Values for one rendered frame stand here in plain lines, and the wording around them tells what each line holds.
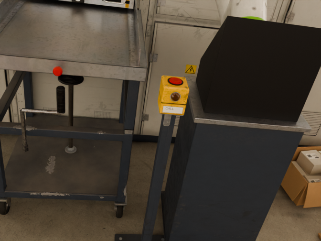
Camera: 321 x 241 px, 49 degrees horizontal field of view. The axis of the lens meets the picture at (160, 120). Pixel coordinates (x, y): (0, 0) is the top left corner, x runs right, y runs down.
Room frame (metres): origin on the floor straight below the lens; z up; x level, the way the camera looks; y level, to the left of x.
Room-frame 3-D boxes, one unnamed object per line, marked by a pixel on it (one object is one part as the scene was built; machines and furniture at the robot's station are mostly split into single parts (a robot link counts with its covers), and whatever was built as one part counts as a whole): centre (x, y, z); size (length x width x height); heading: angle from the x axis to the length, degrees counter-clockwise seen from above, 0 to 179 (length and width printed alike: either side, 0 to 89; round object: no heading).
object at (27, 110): (1.08, 0.44, 0.60); 0.17 x 0.03 x 0.30; 101
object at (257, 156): (1.23, -0.31, 0.36); 0.41 x 0.30 x 0.73; 98
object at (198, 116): (1.23, -0.31, 0.74); 0.43 x 0.32 x 0.02; 98
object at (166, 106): (0.99, -0.03, 0.85); 0.08 x 0.08 x 0.10; 10
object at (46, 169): (1.44, 0.44, 0.46); 0.64 x 0.58 x 0.66; 10
